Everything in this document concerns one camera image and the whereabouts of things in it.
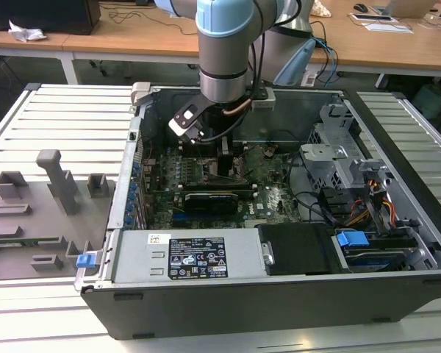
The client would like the dark grey PC case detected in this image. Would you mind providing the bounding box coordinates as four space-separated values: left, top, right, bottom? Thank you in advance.
75 81 441 341

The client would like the black plastic cover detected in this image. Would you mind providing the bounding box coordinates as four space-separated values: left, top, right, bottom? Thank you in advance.
259 224 341 277

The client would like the white keyboard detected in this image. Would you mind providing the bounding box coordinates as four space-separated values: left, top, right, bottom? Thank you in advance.
348 13 397 23

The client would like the grey laptop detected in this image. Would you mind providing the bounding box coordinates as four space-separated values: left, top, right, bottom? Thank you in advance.
384 0 433 18

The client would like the black box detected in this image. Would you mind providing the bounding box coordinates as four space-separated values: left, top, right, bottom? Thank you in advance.
0 0 101 36

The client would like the light wooden desk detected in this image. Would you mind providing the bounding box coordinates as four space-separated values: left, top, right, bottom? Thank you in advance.
0 0 441 88

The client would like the pale blue teach pendant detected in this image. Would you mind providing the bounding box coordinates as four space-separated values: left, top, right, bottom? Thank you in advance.
273 36 317 88

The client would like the white paper sheet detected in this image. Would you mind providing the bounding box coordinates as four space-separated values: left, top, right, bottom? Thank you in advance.
365 22 415 35

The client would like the silver power supply with label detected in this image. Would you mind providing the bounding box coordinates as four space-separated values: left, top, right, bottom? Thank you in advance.
98 227 276 284

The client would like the black graphics card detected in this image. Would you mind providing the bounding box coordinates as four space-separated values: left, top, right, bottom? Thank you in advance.
183 190 240 215

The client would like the hard disk in blue carrier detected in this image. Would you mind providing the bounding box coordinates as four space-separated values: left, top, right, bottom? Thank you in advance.
334 228 417 274

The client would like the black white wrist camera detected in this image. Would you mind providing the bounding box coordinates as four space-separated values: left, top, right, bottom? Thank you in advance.
168 96 207 145

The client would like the black cable bundle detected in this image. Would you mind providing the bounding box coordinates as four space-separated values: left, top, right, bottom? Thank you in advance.
288 152 337 224

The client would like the crumpled white paper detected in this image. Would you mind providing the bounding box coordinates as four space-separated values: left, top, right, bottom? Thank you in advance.
7 19 48 43

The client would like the silver drive cage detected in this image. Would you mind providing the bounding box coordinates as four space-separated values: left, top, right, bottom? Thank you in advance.
299 102 390 192

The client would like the grey parts rack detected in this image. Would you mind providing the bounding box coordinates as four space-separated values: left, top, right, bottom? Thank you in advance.
0 149 118 283

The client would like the CPU socket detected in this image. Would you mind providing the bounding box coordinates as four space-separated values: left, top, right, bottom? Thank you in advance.
200 158 251 188

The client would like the green RAM stick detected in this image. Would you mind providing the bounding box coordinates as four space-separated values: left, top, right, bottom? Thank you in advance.
0 237 60 246

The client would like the blue cable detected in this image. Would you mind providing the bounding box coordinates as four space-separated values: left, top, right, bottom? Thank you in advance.
314 35 341 86

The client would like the yellow red wire bundle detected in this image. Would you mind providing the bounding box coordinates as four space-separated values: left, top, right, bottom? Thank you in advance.
347 178 395 229

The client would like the blue case latch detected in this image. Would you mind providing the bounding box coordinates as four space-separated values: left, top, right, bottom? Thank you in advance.
76 252 96 270

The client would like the green motherboard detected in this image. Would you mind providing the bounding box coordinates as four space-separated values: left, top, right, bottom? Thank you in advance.
141 143 302 231

